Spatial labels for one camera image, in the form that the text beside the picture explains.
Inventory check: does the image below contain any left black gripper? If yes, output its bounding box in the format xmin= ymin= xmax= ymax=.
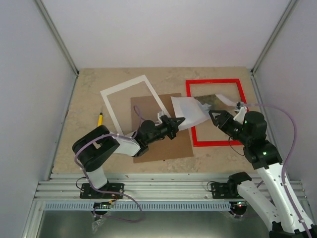
xmin=146 ymin=115 xmax=184 ymax=145

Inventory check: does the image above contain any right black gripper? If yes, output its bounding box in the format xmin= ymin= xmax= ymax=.
xmin=210 ymin=110 xmax=251 ymax=145

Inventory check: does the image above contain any white passe-partout mat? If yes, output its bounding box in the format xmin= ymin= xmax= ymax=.
xmin=100 ymin=75 xmax=171 ymax=136

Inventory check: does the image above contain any landscape photo with white mat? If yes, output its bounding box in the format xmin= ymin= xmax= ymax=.
xmin=171 ymin=94 xmax=237 ymax=131

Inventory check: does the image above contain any red wooden picture frame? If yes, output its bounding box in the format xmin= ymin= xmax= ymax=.
xmin=186 ymin=79 xmax=246 ymax=147

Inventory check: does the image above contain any brown frame backing board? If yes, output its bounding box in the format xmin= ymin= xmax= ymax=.
xmin=131 ymin=96 xmax=194 ymax=164

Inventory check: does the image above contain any yellow handled screwdriver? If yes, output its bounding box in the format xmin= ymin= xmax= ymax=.
xmin=97 ymin=112 xmax=104 ymax=127

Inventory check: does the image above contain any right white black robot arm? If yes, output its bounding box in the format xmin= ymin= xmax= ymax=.
xmin=209 ymin=108 xmax=317 ymax=238

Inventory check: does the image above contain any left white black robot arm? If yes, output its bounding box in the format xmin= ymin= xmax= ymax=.
xmin=72 ymin=115 xmax=185 ymax=198

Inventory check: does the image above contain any clear plastic bag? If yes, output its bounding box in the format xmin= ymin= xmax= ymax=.
xmin=92 ymin=216 xmax=104 ymax=234

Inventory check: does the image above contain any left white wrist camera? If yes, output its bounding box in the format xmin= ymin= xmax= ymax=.
xmin=156 ymin=111 xmax=165 ymax=124

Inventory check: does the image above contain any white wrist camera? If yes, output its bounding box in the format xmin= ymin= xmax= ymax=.
xmin=233 ymin=102 xmax=248 ymax=124
xmin=156 ymin=111 xmax=165 ymax=124

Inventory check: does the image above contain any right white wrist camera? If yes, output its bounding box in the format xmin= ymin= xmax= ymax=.
xmin=233 ymin=102 xmax=248 ymax=124

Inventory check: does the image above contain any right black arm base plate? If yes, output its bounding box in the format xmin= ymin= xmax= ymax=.
xmin=207 ymin=181 xmax=241 ymax=199

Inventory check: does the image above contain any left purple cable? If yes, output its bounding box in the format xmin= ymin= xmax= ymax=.
xmin=74 ymin=106 xmax=145 ymax=222

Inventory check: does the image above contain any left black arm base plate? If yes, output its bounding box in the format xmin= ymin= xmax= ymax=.
xmin=75 ymin=177 xmax=124 ymax=200

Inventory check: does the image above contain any right aluminium corner post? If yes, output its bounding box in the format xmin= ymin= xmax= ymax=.
xmin=250 ymin=0 xmax=300 ymax=76

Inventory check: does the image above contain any aluminium corner post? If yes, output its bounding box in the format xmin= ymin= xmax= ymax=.
xmin=250 ymin=0 xmax=300 ymax=76
xmin=34 ymin=0 xmax=79 ymax=76

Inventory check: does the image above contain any light blue cable duct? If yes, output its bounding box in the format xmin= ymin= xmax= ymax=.
xmin=44 ymin=201 xmax=231 ymax=211

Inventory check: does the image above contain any left aluminium corner post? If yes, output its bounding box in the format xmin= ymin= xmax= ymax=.
xmin=34 ymin=0 xmax=79 ymax=76

